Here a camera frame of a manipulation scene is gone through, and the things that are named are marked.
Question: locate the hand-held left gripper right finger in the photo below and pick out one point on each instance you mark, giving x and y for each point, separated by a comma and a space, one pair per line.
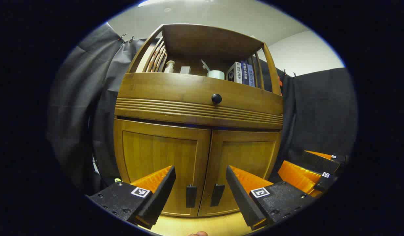
238, 196

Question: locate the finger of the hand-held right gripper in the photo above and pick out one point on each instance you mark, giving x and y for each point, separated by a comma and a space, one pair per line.
297, 178
320, 162

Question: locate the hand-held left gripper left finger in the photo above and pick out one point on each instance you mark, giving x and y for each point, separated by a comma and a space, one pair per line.
162, 193

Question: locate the wooden shoe cabinet door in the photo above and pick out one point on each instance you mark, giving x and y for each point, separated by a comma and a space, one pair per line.
156, 154
248, 154

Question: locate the wooden double-door shoe cabinet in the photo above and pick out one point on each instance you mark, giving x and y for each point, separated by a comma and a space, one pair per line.
205, 39

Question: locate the black round drawer knob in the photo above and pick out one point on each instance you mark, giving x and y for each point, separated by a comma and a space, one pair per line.
216, 98

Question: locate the grooved wooden drawer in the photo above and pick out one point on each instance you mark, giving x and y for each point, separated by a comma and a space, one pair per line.
162, 88

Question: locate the light blue book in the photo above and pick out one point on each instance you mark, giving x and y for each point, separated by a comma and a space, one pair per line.
251, 76

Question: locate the white cup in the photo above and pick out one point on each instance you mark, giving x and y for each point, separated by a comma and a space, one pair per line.
216, 74

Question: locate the small white box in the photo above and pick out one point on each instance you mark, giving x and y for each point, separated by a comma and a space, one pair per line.
185, 70

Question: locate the small white bottle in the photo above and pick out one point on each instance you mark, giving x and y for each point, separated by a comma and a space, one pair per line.
169, 67

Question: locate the black backdrop cloth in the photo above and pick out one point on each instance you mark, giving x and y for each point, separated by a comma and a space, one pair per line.
77, 98

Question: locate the black cloth clip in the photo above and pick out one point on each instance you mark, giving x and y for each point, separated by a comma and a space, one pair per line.
132, 39
122, 36

